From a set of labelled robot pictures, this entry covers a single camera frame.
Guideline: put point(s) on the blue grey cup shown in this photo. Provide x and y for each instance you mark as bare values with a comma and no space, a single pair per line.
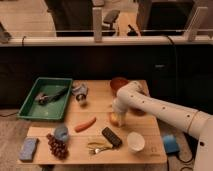
61,133

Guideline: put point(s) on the green plastic tray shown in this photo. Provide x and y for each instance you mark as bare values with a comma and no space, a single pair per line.
53,111

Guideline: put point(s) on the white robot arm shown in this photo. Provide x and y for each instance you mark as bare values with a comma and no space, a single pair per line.
197,124

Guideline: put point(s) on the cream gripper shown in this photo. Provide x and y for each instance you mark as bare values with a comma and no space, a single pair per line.
121,117

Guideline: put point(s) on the metal cup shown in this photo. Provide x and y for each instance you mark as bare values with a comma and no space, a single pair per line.
80,92

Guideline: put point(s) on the white cup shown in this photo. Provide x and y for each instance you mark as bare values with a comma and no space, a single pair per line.
135,142

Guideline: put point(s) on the blue foot pedal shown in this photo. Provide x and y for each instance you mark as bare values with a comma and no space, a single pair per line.
170,144

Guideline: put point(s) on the orange carrot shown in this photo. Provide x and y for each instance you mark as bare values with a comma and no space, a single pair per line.
85,125

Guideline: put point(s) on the yellow red apple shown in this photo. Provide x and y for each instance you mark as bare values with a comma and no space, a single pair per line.
113,119

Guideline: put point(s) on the black tool in tray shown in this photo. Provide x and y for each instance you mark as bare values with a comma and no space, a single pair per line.
43,99

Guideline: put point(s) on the black remote control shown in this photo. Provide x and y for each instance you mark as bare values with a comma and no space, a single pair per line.
111,137

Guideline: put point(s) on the orange bowl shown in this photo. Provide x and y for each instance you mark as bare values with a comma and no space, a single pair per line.
116,83

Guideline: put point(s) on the blue sponge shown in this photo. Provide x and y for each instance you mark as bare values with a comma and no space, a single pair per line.
28,149

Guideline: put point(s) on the purple bowl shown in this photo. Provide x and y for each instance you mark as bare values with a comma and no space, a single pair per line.
137,112

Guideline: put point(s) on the bunch of red grapes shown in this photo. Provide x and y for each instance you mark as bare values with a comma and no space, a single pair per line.
58,148

